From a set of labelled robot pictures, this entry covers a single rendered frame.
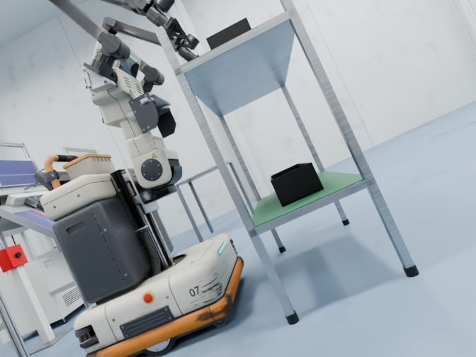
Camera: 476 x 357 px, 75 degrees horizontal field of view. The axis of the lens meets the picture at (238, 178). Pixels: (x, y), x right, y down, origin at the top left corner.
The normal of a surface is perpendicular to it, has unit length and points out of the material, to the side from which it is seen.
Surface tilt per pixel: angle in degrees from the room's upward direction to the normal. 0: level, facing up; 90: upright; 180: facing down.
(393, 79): 90
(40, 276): 90
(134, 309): 90
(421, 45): 90
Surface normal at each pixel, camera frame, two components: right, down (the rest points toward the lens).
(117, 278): -0.11, 0.04
